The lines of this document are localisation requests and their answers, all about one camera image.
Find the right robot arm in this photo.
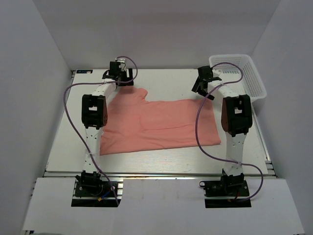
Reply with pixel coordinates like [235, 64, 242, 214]
[192, 66, 253, 182]

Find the blue table label sticker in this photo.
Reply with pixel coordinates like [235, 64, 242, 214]
[76, 70, 93, 74]

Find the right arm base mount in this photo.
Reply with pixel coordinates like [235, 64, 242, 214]
[199, 171, 251, 209]

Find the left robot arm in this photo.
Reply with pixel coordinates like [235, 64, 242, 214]
[82, 56, 136, 177]

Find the pink t shirt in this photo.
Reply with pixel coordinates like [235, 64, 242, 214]
[100, 87, 221, 155]

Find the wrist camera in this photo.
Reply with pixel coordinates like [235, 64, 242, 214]
[212, 69, 222, 80]
[115, 58, 127, 71]

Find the white plastic basket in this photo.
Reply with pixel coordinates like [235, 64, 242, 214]
[209, 54, 267, 102]

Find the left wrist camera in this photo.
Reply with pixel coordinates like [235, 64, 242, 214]
[115, 58, 127, 71]

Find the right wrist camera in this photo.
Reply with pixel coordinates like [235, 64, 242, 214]
[212, 69, 222, 80]

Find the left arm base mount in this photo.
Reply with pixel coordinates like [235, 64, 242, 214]
[71, 171, 122, 208]

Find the aluminium table edge rail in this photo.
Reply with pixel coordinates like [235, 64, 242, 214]
[44, 172, 277, 179]

